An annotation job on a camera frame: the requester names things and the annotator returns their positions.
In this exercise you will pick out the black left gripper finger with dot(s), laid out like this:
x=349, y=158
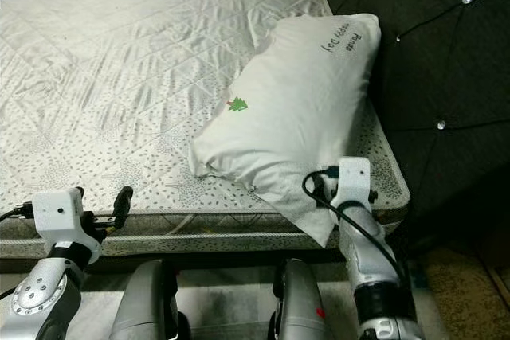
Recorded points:
x=123, y=206

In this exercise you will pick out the white pillow with green tree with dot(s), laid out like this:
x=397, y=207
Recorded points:
x=295, y=117

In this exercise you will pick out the silver robot left leg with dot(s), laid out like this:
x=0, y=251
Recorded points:
x=139, y=300

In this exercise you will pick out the silver robot leg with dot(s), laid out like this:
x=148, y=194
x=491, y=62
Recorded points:
x=299, y=300
x=139, y=300

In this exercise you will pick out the grey quilted spotted mattress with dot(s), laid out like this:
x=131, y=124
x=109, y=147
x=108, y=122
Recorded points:
x=111, y=77

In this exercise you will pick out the silver robot right leg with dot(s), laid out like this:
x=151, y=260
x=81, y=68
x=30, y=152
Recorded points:
x=299, y=300

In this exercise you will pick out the brown floor mat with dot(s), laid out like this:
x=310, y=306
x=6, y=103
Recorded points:
x=462, y=300

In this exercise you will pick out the black tufted headboard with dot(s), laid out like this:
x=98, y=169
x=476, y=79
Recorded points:
x=446, y=61

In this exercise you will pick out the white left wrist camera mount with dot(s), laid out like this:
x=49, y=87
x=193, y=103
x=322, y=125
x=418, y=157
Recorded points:
x=60, y=216

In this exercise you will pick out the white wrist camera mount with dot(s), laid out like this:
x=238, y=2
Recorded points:
x=60, y=216
x=356, y=185

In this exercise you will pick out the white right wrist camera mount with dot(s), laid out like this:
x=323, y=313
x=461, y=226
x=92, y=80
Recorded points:
x=356, y=185

